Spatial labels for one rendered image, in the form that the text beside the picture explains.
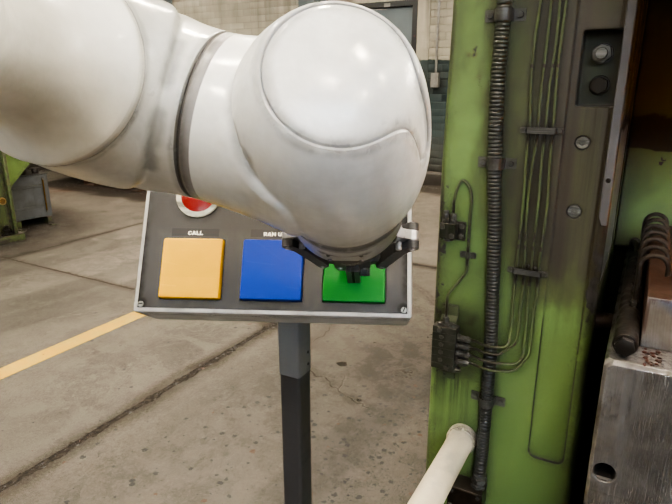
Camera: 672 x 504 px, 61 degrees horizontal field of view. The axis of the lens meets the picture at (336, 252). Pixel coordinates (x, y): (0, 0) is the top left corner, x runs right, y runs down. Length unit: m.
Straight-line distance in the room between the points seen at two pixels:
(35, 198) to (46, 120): 5.39
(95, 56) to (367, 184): 0.14
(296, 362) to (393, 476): 1.18
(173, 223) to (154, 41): 0.45
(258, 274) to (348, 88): 0.47
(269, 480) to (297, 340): 1.18
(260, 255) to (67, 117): 0.43
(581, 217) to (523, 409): 0.34
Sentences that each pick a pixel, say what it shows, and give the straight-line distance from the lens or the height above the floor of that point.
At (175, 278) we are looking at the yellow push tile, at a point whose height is 1.00.
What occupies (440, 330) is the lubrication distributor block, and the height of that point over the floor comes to 0.83.
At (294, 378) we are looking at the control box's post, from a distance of 0.88.
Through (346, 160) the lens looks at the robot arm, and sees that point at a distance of 0.25.
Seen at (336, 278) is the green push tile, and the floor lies 1.00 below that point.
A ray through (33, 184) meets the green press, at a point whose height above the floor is 0.37.
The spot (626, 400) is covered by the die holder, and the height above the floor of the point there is 0.87.
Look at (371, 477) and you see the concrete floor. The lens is 1.99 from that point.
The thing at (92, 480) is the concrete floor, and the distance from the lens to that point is 2.12.
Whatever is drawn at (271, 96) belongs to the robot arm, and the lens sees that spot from 0.26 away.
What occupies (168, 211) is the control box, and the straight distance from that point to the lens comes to 0.76.
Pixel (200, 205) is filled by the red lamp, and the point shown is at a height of 1.08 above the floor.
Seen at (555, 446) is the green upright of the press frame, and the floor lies 0.65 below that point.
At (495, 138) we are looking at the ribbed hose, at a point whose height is 1.15.
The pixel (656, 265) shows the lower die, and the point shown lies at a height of 0.98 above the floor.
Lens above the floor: 1.23
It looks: 17 degrees down
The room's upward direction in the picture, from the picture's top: straight up
